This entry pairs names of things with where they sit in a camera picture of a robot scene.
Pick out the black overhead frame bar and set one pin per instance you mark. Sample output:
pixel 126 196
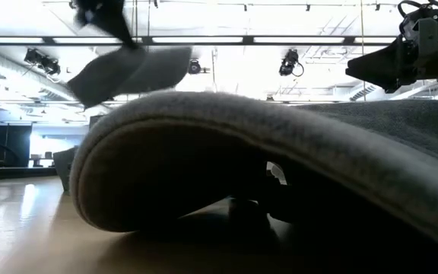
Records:
pixel 204 40

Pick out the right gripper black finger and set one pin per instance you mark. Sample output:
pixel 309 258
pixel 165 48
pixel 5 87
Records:
pixel 382 68

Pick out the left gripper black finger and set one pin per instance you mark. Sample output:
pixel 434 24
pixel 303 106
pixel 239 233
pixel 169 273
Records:
pixel 124 34

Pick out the black ceiling spotlight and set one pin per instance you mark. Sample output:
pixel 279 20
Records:
pixel 42 61
pixel 289 62
pixel 194 67

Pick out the black cabinet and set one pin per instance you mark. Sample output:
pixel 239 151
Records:
pixel 8 144

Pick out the dark grey cap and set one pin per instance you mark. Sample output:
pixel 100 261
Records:
pixel 242 114

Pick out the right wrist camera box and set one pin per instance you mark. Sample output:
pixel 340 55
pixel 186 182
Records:
pixel 427 36

